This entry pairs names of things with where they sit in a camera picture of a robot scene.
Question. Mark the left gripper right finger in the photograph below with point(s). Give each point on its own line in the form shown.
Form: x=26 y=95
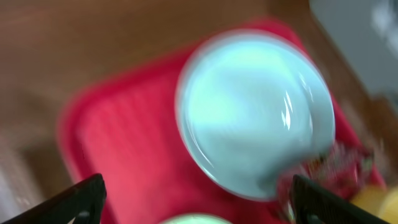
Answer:
x=314 y=204

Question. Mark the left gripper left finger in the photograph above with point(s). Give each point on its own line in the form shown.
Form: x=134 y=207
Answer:
x=81 y=203

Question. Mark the red snack wrapper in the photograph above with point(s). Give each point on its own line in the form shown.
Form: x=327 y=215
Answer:
x=344 y=170

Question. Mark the yellow plastic cup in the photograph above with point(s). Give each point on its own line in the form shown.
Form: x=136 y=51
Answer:
x=379 y=202

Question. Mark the light blue plate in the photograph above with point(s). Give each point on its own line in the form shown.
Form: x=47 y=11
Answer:
x=249 y=106

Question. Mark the grey dishwasher rack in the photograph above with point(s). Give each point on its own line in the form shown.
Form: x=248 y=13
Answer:
x=365 y=32

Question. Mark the red serving tray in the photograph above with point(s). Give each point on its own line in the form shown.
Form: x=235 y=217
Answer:
x=126 y=130

